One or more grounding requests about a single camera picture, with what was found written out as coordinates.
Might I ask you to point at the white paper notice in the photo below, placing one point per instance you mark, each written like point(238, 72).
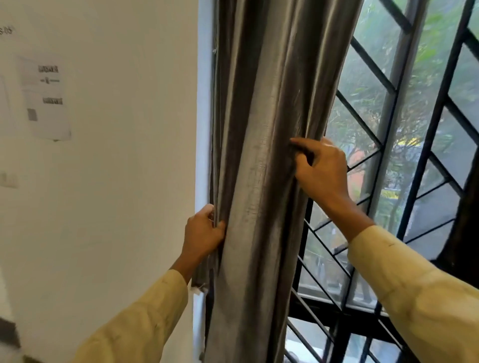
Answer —
point(45, 98)

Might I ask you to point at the person's left forearm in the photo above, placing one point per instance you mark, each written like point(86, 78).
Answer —
point(142, 318)

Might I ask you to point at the person's left thumb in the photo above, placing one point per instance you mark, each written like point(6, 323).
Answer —
point(220, 232)

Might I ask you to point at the person's left hand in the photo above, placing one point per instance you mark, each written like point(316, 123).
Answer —
point(199, 236)

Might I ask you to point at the grey window frame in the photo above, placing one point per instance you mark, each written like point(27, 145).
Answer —
point(389, 157)

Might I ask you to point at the person's right thumb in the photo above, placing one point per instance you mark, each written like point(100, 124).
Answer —
point(304, 170)

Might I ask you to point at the grey curtain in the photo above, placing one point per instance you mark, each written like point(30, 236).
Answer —
point(262, 179)

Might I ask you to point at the black window grille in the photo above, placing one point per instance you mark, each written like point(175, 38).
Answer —
point(419, 179)

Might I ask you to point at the person's right hand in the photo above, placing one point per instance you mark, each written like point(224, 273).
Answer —
point(324, 172)

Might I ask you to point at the person's right forearm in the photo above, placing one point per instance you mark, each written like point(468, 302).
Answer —
point(404, 284)

